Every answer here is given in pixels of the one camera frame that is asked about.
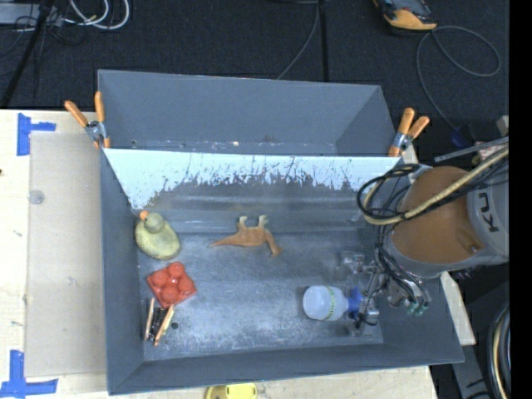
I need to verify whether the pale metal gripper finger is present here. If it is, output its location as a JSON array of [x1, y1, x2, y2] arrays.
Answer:
[[348, 305, 381, 337], [339, 250, 375, 274]]

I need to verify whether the pale wood flat board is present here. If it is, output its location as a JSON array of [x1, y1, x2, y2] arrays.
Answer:
[[23, 130, 107, 378]]

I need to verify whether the grey metal bin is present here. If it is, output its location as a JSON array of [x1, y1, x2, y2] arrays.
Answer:
[[96, 68, 466, 397]]

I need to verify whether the red studded toy brick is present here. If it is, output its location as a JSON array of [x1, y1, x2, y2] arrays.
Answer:
[[145, 261, 198, 309]]

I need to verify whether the white bottle with blue cap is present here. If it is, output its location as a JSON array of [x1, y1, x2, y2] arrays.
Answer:
[[302, 284, 363, 322]]

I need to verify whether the black and orange small tool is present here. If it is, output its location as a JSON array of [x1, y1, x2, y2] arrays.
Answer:
[[144, 297, 176, 347]]

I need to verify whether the orange toy dinosaur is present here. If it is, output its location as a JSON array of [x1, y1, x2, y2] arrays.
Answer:
[[207, 214, 283, 259]]

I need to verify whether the yellow toy duck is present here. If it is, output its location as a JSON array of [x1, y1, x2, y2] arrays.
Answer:
[[134, 209, 182, 261]]

